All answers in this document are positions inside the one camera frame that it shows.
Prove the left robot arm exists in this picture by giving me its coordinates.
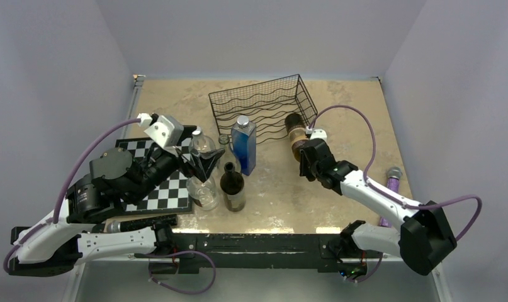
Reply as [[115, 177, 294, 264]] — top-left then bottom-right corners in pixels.
[[3, 126, 224, 277]]

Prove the clear wine bottle dark label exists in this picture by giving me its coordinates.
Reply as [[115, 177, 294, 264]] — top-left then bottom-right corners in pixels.
[[218, 134, 241, 173]]

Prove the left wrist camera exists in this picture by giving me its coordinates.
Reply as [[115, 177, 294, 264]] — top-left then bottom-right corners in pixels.
[[137, 113, 184, 149]]

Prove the clear round bottle white cap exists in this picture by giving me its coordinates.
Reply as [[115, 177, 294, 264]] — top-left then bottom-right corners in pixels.
[[186, 176, 220, 211]]

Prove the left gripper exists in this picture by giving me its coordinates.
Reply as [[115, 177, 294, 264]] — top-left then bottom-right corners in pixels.
[[127, 125, 225, 204]]

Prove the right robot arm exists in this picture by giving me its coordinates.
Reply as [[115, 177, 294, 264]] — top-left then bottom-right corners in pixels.
[[175, 140, 457, 277]]

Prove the green wine bottle silver neck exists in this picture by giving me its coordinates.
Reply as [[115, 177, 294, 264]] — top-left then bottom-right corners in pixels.
[[285, 113, 308, 162]]

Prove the clear bottle silver cap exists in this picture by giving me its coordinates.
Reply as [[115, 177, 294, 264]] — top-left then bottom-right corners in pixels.
[[188, 126, 217, 153]]

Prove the black white checkerboard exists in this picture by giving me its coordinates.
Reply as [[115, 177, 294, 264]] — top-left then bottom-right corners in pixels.
[[115, 138, 193, 216]]

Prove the black table front rail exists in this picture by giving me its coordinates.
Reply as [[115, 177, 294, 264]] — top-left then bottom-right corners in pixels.
[[76, 232, 438, 275]]

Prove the blue square glass bottle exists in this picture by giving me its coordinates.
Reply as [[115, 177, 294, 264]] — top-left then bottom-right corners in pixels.
[[231, 115, 257, 176]]

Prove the purple cable loop under table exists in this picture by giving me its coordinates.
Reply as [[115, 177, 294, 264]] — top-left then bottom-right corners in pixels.
[[147, 250, 217, 296]]

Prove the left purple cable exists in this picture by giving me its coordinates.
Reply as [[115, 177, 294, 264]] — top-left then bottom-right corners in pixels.
[[3, 117, 143, 275]]

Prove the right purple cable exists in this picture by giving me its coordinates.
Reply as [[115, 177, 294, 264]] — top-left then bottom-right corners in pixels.
[[308, 104, 484, 243]]

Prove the dark wine bottle white label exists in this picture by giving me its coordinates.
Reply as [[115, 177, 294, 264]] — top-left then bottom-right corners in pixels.
[[220, 162, 246, 212]]

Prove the black wire wine rack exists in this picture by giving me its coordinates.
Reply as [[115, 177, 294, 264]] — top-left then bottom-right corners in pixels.
[[208, 74, 318, 144]]

